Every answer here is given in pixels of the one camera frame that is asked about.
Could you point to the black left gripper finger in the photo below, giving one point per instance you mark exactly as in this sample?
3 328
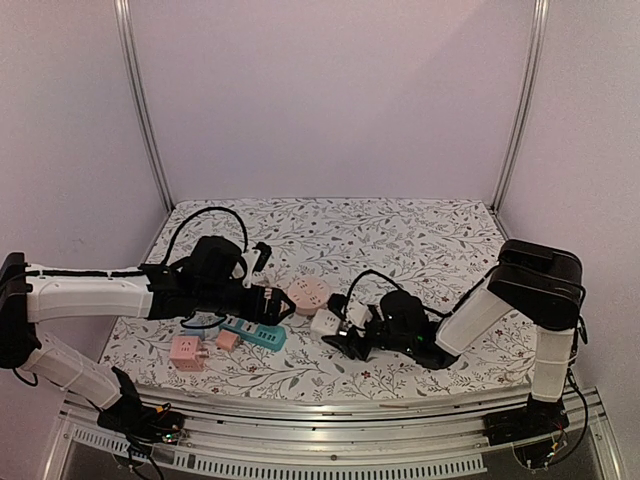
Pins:
277 301
270 319

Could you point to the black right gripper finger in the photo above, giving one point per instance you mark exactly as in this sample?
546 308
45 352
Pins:
352 346
337 304

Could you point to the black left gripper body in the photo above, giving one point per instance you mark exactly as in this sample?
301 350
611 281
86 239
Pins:
213 299

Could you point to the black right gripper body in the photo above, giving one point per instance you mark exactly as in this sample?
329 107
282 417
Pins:
364 339

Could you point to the white cube socket adapter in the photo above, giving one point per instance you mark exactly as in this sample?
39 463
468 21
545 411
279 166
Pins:
326 323

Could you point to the pink round power socket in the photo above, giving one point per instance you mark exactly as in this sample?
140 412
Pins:
309 294

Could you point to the orange usb charger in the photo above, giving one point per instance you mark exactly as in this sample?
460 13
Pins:
227 340

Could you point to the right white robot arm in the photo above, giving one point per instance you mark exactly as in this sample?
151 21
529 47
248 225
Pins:
542 283

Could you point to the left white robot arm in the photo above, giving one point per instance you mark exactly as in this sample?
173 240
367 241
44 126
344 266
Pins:
31 294

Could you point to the teal power strip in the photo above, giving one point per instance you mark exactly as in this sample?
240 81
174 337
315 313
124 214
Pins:
269 337

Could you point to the floral patterned table mat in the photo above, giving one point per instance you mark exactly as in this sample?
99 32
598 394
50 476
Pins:
436 250

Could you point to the light blue usb charger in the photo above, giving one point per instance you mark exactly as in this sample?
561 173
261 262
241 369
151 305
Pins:
196 330

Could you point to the pink cube socket adapter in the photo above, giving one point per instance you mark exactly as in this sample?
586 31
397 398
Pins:
188 354

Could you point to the aluminium front rail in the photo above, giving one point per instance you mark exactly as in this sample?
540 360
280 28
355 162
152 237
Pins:
429 438

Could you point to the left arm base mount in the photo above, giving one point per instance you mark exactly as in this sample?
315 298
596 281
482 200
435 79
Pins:
130 417

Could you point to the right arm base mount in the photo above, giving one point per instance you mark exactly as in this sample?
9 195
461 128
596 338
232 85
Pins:
534 419

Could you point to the left aluminium frame post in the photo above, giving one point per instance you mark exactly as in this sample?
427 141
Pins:
126 34

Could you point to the aluminium frame post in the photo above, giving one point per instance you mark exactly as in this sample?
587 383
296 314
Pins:
126 34
532 63

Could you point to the right aluminium frame post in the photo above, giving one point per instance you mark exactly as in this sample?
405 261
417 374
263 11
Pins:
532 63

